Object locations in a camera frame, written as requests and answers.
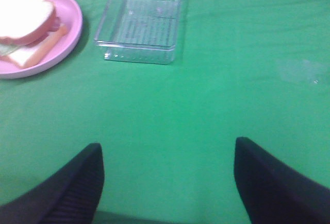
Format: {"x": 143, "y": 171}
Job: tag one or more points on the toy lettuce leaf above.
{"x": 7, "y": 49}

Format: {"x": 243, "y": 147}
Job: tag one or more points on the pink round plate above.
{"x": 71, "y": 15}

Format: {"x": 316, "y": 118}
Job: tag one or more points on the toy bacon strip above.
{"x": 56, "y": 24}

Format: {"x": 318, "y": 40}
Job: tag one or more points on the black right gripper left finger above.
{"x": 71, "y": 195}

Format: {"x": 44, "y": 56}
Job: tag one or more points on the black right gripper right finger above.
{"x": 273, "y": 192}

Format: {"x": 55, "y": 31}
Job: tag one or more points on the green tablecloth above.
{"x": 255, "y": 68}

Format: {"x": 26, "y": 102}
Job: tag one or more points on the toy bread slice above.
{"x": 28, "y": 56}
{"x": 25, "y": 21}

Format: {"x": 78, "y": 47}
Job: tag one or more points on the right clear plastic tray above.
{"x": 140, "y": 31}

